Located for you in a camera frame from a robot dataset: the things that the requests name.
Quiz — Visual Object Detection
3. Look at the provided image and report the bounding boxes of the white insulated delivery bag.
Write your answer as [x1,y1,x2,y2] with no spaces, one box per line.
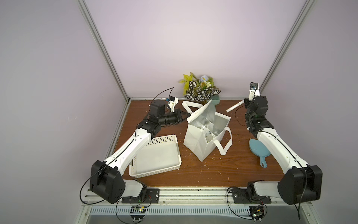
[182,100,233,161]

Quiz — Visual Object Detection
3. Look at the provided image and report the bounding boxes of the right connector board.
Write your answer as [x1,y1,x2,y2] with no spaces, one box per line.
[249,205,265,222]

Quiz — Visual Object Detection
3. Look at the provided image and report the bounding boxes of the white perforated plastic tray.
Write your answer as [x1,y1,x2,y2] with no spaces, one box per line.
[129,134,182,178]

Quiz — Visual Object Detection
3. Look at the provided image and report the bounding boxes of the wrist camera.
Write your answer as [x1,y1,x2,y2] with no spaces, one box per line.
[167,96,179,113]
[249,82,260,101]

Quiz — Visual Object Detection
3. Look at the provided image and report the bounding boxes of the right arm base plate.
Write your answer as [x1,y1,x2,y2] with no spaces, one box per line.
[227,187,272,204]

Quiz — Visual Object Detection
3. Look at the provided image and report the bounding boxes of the artificial potted plant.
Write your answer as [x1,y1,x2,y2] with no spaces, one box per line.
[179,72,221,103]

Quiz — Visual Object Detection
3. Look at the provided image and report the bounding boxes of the green small scoop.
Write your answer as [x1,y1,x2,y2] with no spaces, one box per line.
[211,95,220,105]

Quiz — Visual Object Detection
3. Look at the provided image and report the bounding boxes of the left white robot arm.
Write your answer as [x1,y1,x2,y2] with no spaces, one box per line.
[88,97,191,204]

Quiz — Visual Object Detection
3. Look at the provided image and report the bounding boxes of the left connector board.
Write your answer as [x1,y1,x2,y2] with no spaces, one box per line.
[130,206,147,223]

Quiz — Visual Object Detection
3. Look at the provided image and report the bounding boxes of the aluminium front rail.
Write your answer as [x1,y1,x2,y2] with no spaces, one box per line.
[81,186,313,207]

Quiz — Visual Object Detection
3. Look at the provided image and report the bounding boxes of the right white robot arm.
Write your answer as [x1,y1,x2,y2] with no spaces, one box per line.
[244,96,323,205]

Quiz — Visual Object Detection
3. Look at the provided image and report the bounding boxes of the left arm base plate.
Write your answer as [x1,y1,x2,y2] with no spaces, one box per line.
[121,188,160,204]

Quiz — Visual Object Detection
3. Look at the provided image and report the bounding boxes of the connector board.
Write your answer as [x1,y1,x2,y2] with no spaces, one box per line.
[130,206,147,223]
[249,205,265,222]

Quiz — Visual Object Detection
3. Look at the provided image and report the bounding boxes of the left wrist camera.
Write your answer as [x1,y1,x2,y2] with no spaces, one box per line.
[167,96,179,113]

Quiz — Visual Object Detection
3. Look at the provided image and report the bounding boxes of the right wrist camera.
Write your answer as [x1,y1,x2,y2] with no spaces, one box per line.
[249,82,260,101]

